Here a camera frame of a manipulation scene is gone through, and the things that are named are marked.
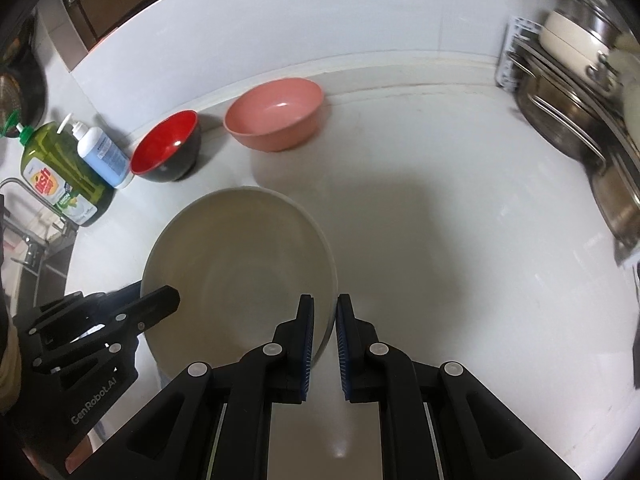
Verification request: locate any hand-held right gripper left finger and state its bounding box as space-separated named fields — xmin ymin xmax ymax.
xmin=97 ymin=294 xmax=316 ymax=480

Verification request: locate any metal faucet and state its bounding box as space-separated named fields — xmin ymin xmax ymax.
xmin=0 ymin=176 xmax=71 ymax=271

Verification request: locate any steel pot with lid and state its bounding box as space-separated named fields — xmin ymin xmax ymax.
xmin=552 ymin=0 xmax=626 ymax=52

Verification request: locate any large steel basin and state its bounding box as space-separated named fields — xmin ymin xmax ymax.
xmin=515 ymin=42 xmax=608 ymax=162

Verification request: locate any green dish soap bottle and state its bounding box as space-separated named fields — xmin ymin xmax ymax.
xmin=2 ymin=110 xmax=113 ymax=227

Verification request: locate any person's left forearm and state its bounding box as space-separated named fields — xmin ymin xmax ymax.
xmin=0 ymin=305 xmax=23 ymax=416

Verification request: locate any steel bowl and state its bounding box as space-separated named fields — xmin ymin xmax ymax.
xmin=590 ymin=150 xmax=640 ymax=252

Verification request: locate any white pump bottle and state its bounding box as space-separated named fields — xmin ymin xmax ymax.
xmin=59 ymin=114 xmax=135 ymax=190

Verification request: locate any white bowl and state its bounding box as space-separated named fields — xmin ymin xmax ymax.
xmin=140 ymin=186 xmax=337 ymax=378

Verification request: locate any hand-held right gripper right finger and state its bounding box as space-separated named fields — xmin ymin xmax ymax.
xmin=335 ymin=294 xmax=578 ymax=480

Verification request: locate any stack of white dishes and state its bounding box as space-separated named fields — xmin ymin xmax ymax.
xmin=607 ymin=30 xmax=640 ymax=132

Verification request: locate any white perforated rack panel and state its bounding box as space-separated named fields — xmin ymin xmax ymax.
xmin=495 ymin=16 xmax=541 ymax=92

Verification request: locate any pink bowl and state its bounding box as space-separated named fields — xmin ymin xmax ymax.
xmin=223 ymin=77 xmax=325 ymax=152

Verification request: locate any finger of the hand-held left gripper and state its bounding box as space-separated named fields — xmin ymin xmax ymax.
xmin=82 ymin=281 xmax=143 ymax=313
xmin=111 ymin=285 xmax=181 ymax=333

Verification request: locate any cream white pot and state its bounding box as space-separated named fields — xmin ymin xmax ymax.
xmin=537 ymin=10 xmax=623 ymax=97

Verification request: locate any kitchen sink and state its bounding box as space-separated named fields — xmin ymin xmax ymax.
xmin=10 ymin=240 xmax=76 ymax=311

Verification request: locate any black frying pan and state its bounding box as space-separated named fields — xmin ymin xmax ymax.
xmin=0 ymin=15 xmax=48 ymax=127

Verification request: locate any red and black bowl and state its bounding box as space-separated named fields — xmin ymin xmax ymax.
xmin=130 ymin=110 xmax=202 ymax=182

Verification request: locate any metal dish rack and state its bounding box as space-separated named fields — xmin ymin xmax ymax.
xmin=495 ymin=16 xmax=640 ymax=261

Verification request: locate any person's left hand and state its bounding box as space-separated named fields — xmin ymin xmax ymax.
xmin=22 ymin=430 xmax=103 ymax=478

